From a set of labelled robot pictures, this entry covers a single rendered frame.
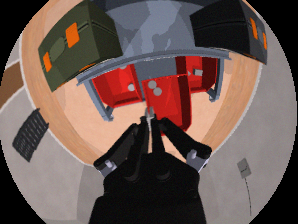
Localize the red bin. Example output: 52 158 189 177
175 56 217 93
141 74 192 132
92 64 142 108

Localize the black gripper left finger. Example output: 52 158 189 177
93 108 151 181

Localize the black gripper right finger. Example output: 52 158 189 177
149 106 212 180

